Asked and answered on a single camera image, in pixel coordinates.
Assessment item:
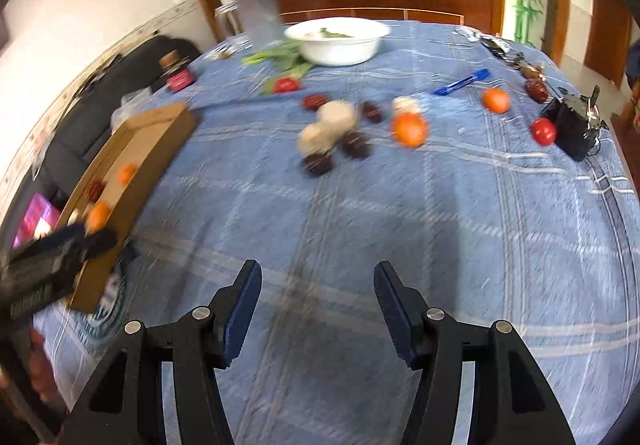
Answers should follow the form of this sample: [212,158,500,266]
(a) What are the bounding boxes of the clear plastic container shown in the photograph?
[215,0,282,48]

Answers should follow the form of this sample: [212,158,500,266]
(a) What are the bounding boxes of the small red box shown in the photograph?
[165,69,196,93]

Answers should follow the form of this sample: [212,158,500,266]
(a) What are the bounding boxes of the bunch of keys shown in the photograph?
[480,36,543,78]

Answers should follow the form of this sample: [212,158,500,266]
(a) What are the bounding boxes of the magenta package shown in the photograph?
[12,193,62,248]

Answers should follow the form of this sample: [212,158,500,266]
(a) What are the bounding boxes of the black sofa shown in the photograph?
[30,35,203,226]

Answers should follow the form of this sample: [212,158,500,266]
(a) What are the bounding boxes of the blue pen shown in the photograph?
[433,69,490,96]

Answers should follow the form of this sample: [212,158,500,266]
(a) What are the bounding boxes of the brown wooden door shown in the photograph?
[590,0,633,86]

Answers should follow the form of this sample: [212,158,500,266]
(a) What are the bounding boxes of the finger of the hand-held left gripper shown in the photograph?
[75,229,118,267]
[37,224,88,252]

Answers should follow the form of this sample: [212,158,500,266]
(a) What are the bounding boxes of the clear plastic bag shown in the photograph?
[111,87,153,126]

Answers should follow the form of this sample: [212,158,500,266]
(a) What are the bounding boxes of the large red tomato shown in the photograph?
[531,118,558,146]

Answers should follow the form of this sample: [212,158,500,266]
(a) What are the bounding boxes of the green scallions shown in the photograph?
[242,42,316,78]

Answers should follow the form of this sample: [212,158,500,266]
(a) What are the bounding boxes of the cardboard box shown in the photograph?
[59,102,197,315]

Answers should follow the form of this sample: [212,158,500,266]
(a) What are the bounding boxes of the white enamel basin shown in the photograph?
[284,17,391,66]

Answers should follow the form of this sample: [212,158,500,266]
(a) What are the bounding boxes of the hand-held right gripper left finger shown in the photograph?
[60,260,263,445]

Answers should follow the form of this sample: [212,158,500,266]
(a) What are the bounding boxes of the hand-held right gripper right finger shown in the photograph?
[373,261,578,445]

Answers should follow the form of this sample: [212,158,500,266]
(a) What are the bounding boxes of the wooden counter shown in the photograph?
[272,0,493,33]

